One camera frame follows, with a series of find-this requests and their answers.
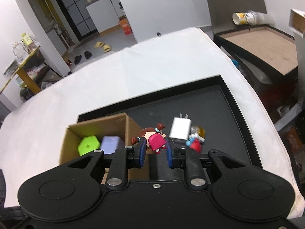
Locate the yellow slipper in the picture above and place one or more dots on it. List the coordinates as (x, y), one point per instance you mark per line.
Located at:
(106, 48)
(99, 44)

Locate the orange carton box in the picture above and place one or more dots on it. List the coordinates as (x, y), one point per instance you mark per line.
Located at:
(125, 26)

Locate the white USB charger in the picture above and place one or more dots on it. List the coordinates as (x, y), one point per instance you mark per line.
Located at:
(180, 127)

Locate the black slipper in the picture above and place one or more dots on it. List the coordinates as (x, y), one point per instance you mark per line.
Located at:
(87, 54)
(77, 59)

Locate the red crab toy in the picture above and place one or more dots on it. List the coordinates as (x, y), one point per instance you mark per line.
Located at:
(194, 142)

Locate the black framed cork board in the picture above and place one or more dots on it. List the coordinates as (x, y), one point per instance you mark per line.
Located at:
(271, 51)

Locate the stacked paper cups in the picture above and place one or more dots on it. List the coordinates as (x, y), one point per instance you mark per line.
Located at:
(252, 18)

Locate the green hexagonal box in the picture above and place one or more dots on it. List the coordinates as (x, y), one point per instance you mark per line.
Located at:
(88, 144)

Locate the yellow wooden shelf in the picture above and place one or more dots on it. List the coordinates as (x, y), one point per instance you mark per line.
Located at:
(32, 74)

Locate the lavender box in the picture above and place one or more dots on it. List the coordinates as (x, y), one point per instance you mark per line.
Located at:
(111, 143)

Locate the brown cardboard box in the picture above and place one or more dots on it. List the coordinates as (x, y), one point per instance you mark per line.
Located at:
(120, 125)

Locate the black slipper right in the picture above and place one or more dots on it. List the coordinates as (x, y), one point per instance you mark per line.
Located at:
(87, 54)

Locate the yellow slipper right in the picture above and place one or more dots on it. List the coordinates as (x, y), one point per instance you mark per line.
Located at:
(106, 48)

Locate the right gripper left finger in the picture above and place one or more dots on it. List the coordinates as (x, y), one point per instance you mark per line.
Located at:
(118, 163)

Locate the yellow slipper left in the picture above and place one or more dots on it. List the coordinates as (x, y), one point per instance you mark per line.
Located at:
(99, 44)

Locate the white cabinet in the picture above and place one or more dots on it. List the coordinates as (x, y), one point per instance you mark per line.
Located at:
(105, 15)

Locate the amber perfume bottle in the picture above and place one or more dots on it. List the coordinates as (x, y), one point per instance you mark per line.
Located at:
(198, 132)

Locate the black shallow tray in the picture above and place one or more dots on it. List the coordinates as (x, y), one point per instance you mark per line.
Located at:
(207, 102)

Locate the brown-haired pink doll figure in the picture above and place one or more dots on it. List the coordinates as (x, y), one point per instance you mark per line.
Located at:
(155, 139)

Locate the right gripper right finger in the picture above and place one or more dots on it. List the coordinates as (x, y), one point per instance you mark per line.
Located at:
(201, 170)

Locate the black slipper left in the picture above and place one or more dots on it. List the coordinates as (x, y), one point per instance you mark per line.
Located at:
(77, 59)

